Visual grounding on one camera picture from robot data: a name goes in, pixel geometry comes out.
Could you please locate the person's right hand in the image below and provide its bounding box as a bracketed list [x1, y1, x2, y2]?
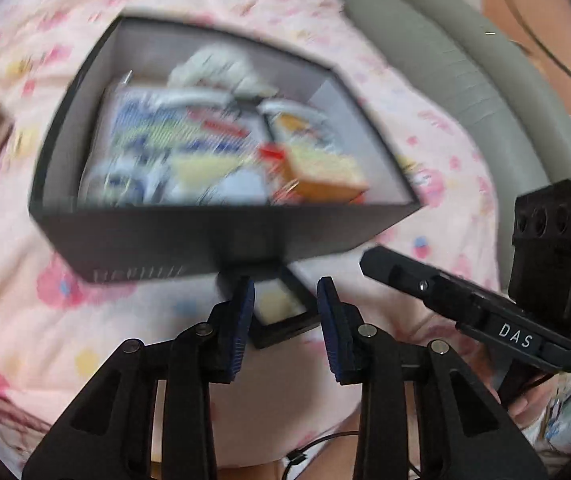
[510, 385, 546, 421]

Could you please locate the blue printed packet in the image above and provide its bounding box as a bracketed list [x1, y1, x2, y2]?
[80, 84, 266, 207]

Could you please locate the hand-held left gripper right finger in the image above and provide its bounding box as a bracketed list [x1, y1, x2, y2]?
[316, 276, 549, 480]

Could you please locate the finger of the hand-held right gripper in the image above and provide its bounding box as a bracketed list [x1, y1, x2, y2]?
[359, 246, 471, 323]

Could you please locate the small black box frame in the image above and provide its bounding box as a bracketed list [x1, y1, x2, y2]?
[216, 260, 323, 351]

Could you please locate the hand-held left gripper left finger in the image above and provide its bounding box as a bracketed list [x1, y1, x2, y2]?
[22, 276, 256, 480]

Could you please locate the orange red packet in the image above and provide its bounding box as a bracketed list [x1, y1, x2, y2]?
[260, 140, 371, 206]

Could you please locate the black cable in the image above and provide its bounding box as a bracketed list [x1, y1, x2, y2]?
[280, 430, 361, 480]

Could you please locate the pink printed blanket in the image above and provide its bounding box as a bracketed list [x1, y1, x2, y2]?
[0, 0, 506, 480]

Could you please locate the pale printed fabric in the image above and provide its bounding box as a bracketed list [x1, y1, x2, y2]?
[525, 375, 571, 466]

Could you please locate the black cardboard box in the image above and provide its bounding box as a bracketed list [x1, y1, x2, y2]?
[28, 16, 422, 285]

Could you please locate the grey padded bed frame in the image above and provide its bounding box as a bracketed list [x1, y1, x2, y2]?
[333, 0, 571, 301]

